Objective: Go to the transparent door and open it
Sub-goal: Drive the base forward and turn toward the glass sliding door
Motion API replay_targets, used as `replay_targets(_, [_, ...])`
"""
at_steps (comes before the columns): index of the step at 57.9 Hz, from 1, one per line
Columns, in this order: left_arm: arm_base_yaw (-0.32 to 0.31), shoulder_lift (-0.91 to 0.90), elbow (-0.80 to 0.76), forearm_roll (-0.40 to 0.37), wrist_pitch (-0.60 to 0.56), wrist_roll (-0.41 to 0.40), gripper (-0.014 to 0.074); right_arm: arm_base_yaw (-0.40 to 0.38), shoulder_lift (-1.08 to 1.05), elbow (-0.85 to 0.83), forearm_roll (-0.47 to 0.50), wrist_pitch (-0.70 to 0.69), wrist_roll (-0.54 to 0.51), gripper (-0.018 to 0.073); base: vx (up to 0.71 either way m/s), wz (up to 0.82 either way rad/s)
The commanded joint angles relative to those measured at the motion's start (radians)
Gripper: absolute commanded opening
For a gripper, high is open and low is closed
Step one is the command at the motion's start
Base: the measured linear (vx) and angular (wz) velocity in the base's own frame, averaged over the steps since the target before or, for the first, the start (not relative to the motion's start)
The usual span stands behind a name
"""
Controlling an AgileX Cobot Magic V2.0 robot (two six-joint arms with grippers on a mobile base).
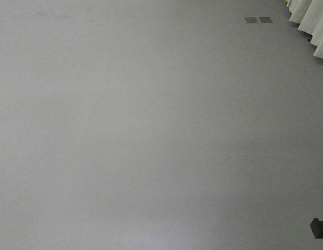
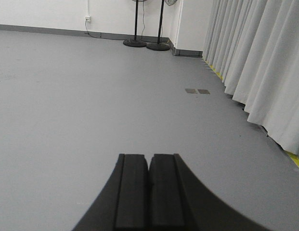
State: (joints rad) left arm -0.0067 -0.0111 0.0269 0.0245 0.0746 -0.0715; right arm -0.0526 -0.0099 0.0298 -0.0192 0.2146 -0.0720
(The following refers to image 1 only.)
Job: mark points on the white pleated curtain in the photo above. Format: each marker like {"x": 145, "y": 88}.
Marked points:
{"x": 308, "y": 14}

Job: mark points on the grey floor plate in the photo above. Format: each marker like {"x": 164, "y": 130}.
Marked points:
{"x": 251, "y": 19}
{"x": 265, "y": 20}

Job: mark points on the grey floor plate left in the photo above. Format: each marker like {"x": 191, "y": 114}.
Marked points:
{"x": 251, "y": 19}

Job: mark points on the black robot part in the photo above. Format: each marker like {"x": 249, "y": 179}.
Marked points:
{"x": 317, "y": 228}

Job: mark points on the grey floor plate right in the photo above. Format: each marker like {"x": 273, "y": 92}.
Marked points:
{"x": 265, "y": 20}

